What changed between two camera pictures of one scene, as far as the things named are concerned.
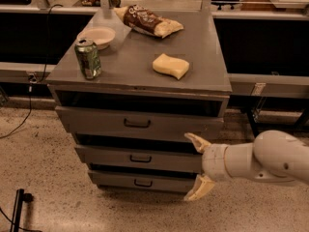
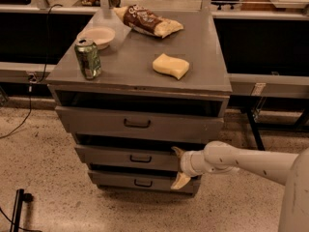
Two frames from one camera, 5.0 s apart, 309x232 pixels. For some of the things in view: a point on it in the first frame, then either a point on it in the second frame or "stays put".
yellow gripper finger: [199, 143] -> [179, 152]
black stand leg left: [20, 198] stays put
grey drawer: [172, 157] stays put
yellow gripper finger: [202, 186] -> [180, 181]
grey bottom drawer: [165, 182] stays put
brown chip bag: [146, 20] stays put
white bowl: [101, 37] stays put
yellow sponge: [171, 66] stays put
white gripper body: [213, 162] -> [185, 163]
